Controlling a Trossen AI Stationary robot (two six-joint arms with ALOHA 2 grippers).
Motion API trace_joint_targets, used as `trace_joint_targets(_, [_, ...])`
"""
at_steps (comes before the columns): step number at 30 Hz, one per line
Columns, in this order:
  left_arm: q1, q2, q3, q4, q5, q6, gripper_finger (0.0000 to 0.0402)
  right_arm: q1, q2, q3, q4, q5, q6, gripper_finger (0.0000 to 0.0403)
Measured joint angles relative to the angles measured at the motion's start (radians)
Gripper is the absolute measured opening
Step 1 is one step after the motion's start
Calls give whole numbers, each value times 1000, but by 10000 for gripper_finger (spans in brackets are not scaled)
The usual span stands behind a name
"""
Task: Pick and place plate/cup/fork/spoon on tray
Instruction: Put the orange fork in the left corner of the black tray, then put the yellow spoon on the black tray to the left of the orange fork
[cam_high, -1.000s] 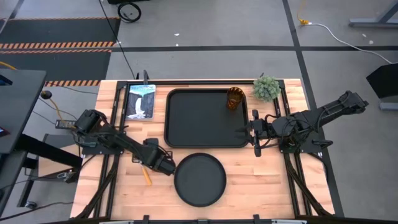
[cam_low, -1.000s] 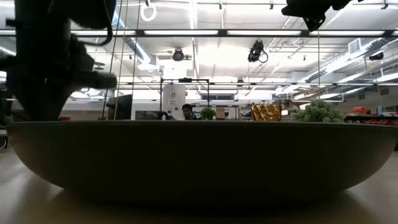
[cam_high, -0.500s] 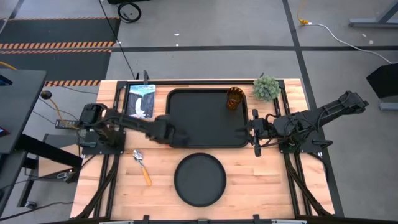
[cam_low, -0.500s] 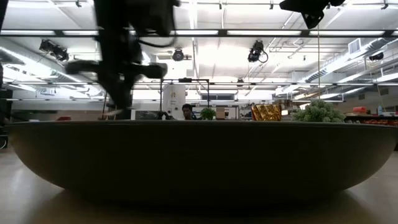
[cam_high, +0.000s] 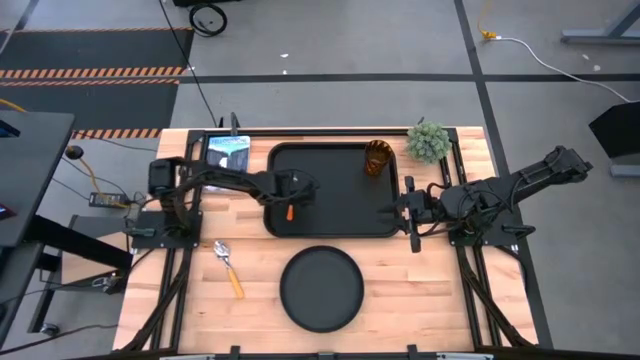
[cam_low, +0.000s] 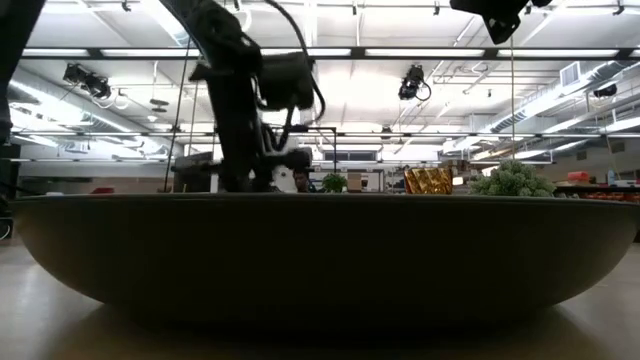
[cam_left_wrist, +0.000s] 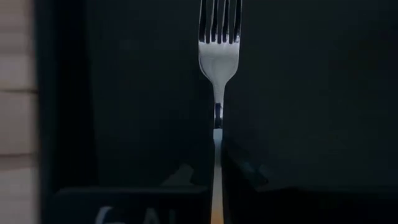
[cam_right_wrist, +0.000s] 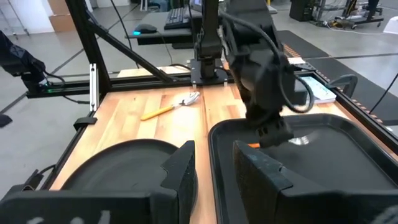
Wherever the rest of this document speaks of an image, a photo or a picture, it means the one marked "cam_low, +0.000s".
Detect person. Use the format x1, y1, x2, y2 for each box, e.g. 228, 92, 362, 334
291, 168, 318, 195

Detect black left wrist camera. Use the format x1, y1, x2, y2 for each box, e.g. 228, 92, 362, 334
258, 51, 317, 112

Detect green broccoli floret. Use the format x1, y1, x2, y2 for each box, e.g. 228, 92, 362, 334
468, 158, 557, 198

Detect large dark bowl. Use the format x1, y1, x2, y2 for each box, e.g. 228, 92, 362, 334
9, 192, 640, 324

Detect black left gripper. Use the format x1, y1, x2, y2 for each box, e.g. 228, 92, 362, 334
204, 69, 275, 194

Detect black upright frame post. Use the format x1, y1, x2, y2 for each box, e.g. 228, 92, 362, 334
0, 0, 47, 236

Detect small green vegetable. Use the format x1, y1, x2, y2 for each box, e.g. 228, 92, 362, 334
321, 172, 349, 195

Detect black ceiling-mounted camera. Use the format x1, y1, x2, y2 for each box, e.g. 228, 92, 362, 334
61, 62, 113, 100
397, 63, 432, 103

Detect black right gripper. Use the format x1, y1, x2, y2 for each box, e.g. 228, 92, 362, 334
480, 8, 525, 46

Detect black overhead frame bar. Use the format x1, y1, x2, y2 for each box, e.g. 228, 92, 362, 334
19, 45, 640, 61

